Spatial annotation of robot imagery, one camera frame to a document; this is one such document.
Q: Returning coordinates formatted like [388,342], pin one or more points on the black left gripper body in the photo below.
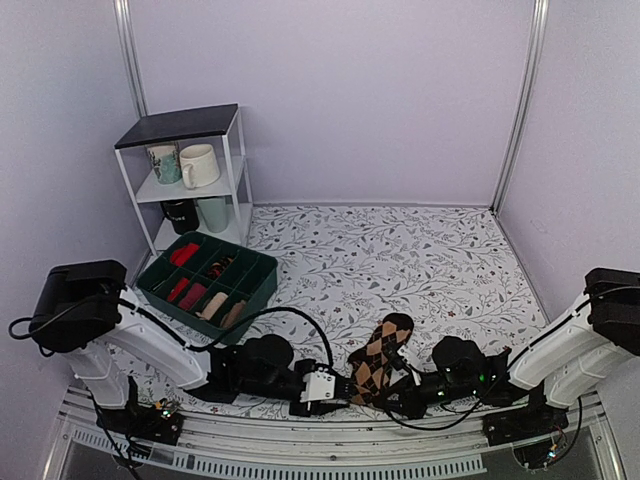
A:
[309,412]

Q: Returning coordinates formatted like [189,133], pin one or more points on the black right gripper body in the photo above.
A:
[418,406]

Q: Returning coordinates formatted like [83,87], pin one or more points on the brown argyle sock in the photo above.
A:
[368,362]

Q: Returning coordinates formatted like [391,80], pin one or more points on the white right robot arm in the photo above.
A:
[595,335]

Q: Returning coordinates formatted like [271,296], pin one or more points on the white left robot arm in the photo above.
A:
[86,306]

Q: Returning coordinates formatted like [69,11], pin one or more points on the tan rolled sock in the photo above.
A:
[233,315]

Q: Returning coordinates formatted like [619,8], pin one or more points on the floral patterned table mat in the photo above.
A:
[342,269]

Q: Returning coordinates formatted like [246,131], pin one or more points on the beige rolled sock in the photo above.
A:
[212,306]

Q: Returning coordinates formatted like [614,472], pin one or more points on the green compartment organizer box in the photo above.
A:
[252,277]

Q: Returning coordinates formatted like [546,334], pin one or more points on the dark patterned rolled sock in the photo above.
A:
[217,267]

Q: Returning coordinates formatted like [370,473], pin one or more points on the maroon rolled sock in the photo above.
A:
[193,295]

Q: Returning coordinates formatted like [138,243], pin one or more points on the red sock in box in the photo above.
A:
[181,284]

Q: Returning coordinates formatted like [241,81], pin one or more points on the red rolled sock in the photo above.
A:
[182,255]

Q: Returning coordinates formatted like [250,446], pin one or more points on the pale green cup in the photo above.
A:
[214,213]

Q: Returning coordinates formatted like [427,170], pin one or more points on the black mug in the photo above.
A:
[182,215]

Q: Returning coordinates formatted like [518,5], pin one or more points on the cream white mug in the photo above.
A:
[199,166]

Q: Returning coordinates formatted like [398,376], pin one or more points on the white shelf with black top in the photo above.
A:
[221,126]

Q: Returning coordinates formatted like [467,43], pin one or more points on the teal floral mug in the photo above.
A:
[165,163]

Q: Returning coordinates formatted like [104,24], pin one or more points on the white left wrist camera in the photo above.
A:
[318,386]

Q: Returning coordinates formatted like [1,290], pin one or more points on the aluminium front rail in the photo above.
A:
[226,447]

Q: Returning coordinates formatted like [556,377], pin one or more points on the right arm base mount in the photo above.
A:
[524,424]

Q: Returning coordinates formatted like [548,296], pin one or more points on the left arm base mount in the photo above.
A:
[160,422]

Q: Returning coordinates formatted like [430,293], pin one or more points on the right aluminium corner post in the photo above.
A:
[531,67]

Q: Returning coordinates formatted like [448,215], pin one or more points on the aluminium corner post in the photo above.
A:
[125,33]
[531,67]

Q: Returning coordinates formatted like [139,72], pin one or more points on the left aluminium corner post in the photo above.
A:
[125,33]

